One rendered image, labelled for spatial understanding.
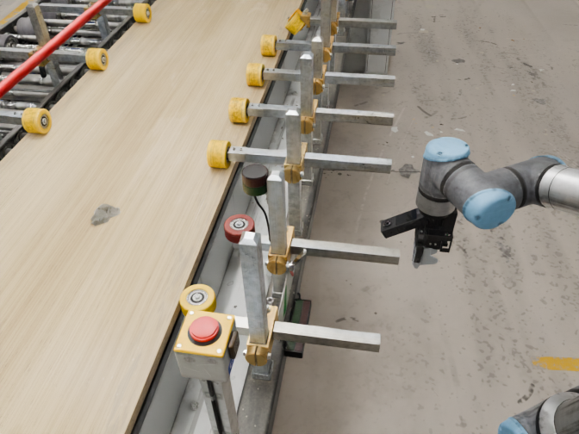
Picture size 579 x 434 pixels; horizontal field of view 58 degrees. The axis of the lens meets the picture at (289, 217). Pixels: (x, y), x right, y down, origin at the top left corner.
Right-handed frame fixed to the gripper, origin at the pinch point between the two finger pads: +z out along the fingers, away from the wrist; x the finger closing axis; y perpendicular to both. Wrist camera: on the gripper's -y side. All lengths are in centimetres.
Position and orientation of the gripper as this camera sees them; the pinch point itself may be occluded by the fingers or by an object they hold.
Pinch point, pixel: (414, 263)
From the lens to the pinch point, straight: 139.2
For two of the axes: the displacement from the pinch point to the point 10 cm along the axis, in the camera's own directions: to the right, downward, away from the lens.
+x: 1.7, -6.6, 7.3
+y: 9.9, 1.0, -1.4
